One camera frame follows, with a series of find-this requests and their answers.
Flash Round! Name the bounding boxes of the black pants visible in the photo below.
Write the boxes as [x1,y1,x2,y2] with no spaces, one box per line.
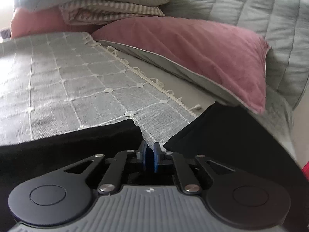
[1,103,308,231]

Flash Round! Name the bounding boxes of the pink pillow under blankets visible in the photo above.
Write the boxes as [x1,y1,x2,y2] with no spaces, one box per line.
[11,7,101,39]

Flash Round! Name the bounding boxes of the striped folded blanket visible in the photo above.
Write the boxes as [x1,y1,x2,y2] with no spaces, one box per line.
[59,0,165,25]

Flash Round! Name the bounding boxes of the grey quilted headboard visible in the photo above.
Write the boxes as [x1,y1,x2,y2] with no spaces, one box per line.
[162,0,308,108]

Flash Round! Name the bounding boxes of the grey checked bedspread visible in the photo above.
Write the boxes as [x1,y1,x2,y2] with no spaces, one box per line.
[1,32,214,145]

